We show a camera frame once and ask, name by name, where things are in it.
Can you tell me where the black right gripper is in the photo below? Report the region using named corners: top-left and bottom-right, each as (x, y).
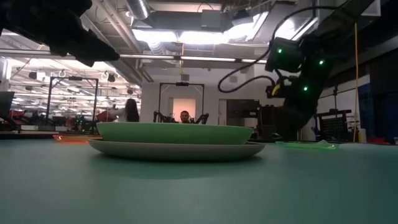
top-left (266, 36), bottom-right (336, 140)

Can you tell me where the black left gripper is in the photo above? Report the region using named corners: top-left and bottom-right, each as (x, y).
top-left (0, 0), bottom-right (121, 68)

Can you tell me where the large light green plate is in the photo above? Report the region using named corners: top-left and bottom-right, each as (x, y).
top-left (96, 121), bottom-right (254, 146)

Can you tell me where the small clear green plate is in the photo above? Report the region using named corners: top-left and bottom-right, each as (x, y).
top-left (274, 139), bottom-right (340, 151)

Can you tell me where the black perforated cart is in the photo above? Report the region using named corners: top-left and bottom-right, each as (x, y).
top-left (313, 108), bottom-right (353, 142)

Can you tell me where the dark cabinet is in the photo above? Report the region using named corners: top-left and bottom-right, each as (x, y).
top-left (226, 98), bottom-right (261, 139)

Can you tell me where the person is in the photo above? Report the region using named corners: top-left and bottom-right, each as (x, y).
top-left (108, 98), bottom-right (141, 123)
top-left (179, 110), bottom-right (192, 124)

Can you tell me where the small clear orange plate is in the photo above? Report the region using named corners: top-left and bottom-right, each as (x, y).
top-left (52, 134), bottom-right (103, 145)

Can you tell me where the dark monitor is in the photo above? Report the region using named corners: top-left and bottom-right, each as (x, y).
top-left (0, 91), bottom-right (16, 119)

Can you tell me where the green table mat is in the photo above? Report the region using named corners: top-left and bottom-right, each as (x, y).
top-left (0, 138), bottom-right (398, 224)

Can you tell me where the large grey plate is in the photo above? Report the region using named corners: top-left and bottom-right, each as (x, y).
top-left (88, 138), bottom-right (266, 162)

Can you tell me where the black gantry frame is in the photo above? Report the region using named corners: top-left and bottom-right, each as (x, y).
top-left (45, 76), bottom-right (100, 126)
top-left (158, 82), bottom-right (205, 124)

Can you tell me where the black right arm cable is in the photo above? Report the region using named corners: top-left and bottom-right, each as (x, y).
top-left (217, 5), bottom-right (343, 94)

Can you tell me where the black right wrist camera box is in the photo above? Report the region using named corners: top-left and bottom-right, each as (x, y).
top-left (265, 37), bottom-right (305, 73)

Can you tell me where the silver ceiling duct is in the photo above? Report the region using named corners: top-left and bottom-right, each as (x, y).
top-left (125, 0), bottom-right (150, 21)

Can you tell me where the hanging yellow cable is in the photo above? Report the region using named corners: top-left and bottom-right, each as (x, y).
top-left (352, 22), bottom-right (361, 143)

